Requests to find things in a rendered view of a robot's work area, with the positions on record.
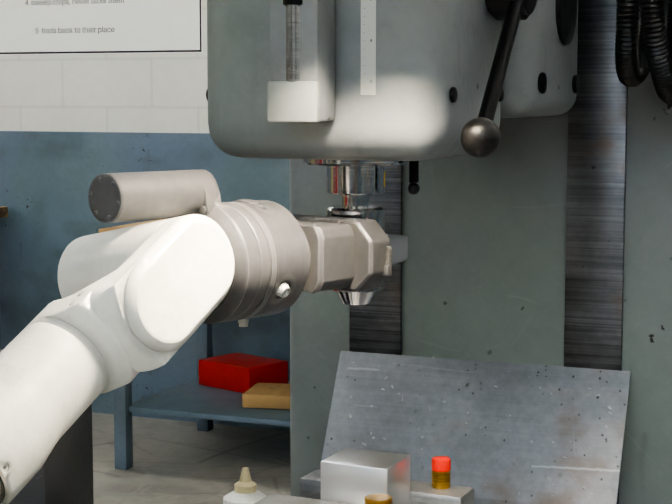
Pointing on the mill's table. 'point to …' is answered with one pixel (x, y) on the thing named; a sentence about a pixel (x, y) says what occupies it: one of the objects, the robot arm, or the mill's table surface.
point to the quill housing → (357, 80)
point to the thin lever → (413, 177)
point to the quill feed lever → (483, 133)
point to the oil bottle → (244, 491)
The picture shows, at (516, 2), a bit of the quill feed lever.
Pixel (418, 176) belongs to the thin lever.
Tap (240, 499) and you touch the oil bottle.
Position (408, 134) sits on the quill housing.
